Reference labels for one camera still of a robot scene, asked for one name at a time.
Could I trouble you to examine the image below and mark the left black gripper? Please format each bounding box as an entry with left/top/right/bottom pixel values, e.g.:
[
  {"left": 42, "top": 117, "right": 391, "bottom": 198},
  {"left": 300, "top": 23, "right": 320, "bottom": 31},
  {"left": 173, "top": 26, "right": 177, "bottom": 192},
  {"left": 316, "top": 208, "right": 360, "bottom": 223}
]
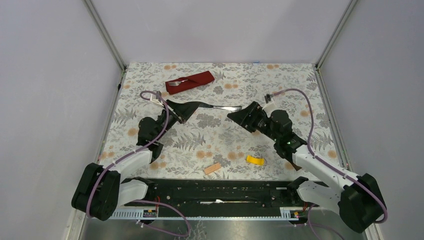
[{"left": 153, "top": 99, "right": 200, "bottom": 141}]

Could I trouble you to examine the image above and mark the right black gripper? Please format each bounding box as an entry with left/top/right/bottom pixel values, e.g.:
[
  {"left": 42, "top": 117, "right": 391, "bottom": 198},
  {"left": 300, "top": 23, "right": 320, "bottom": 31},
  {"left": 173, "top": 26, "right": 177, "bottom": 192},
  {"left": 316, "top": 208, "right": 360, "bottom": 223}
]
[{"left": 226, "top": 101, "right": 280, "bottom": 143}]

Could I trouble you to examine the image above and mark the silver table knife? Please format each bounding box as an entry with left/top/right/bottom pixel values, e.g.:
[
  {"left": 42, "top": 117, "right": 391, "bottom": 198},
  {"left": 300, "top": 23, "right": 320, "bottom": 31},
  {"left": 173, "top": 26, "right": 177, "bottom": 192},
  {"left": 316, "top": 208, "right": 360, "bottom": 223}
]
[{"left": 199, "top": 102, "right": 242, "bottom": 112}]

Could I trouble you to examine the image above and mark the silver fork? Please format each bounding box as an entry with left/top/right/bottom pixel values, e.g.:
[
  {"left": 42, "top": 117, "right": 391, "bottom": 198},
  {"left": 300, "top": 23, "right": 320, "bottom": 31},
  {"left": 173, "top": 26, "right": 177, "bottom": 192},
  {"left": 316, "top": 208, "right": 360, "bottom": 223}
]
[{"left": 167, "top": 79, "right": 188, "bottom": 87}]

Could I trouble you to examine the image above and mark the dark red cloth napkin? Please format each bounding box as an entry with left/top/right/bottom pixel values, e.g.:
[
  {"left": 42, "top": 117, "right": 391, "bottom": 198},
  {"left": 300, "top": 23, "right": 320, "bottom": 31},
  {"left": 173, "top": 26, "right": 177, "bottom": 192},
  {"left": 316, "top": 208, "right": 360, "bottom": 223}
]
[{"left": 165, "top": 71, "right": 215, "bottom": 95}]

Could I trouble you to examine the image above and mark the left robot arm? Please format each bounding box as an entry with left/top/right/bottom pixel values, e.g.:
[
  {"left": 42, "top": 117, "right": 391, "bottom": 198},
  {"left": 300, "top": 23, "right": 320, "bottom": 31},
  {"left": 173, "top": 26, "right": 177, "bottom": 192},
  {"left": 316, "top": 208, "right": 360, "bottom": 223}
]
[{"left": 71, "top": 100, "right": 201, "bottom": 221}]

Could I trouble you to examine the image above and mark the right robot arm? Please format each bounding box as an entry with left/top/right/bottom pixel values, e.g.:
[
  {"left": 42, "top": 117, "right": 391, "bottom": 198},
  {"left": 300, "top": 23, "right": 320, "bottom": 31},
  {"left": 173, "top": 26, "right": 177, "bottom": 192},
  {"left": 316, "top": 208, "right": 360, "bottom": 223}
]
[{"left": 227, "top": 101, "right": 387, "bottom": 233}]

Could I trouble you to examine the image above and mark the yellow block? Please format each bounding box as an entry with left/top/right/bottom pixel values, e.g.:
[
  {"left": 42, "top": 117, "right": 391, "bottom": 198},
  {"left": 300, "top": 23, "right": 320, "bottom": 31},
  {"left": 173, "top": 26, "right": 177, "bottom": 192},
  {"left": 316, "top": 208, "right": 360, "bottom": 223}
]
[{"left": 246, "top": 155, "right": 265, "bottom": 166}]

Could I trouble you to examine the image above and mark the floral patterned table mat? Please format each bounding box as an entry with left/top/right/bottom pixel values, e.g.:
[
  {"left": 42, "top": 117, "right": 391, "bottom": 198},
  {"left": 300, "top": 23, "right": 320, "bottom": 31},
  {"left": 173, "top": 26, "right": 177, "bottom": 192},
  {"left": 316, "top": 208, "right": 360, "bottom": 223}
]
[{"left": 98, "top": 63, "right": 341, "bottom": 180}]

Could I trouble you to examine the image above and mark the light wooden block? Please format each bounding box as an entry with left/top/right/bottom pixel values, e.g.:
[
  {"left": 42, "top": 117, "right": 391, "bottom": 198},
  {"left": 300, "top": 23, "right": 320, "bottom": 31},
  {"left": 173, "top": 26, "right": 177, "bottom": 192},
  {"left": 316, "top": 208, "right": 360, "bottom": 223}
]
[{"left": 203, "top": 162, "right": 221, "bottom": 175}]

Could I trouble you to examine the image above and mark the dark brown block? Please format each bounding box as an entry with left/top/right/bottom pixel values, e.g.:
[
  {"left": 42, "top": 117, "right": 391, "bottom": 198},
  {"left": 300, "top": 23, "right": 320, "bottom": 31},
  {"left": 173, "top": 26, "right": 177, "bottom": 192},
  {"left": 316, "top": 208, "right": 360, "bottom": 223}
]
[{"left": 290, "top": 162, "right": 302, "bottom": 171}]

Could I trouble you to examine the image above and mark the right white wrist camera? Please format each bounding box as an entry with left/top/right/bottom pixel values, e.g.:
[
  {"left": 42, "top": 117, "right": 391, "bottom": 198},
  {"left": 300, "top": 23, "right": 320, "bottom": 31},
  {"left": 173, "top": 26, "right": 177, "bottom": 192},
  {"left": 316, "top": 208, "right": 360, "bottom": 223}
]
[{"left": 263, "top": 93, "right": 277, "bottom": 112}]

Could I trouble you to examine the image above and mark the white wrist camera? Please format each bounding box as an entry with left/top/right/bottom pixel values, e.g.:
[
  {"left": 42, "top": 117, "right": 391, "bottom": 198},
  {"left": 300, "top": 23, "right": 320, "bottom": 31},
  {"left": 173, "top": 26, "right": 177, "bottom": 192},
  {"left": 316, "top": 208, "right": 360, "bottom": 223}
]
[
  {"left": 148, "top": 91, "right": 164, "bottom": 107},
  {"left": 263, "top": 93, "right": 277, "bottom": 112}
]

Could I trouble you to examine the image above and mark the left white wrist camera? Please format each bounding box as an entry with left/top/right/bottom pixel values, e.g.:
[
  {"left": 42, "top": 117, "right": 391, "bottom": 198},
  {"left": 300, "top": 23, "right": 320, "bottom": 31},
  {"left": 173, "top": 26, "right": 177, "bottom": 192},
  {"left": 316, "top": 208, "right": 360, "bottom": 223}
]
[{"left": 148, "top": 91, "right": 164, "bottom": 107}]

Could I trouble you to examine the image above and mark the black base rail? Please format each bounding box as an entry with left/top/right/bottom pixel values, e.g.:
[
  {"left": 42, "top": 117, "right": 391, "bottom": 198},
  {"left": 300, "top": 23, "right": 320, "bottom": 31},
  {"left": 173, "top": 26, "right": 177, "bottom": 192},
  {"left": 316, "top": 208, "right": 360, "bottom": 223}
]
[{"left": 115, "top": 178, "right": 311, "bottom": 221}]

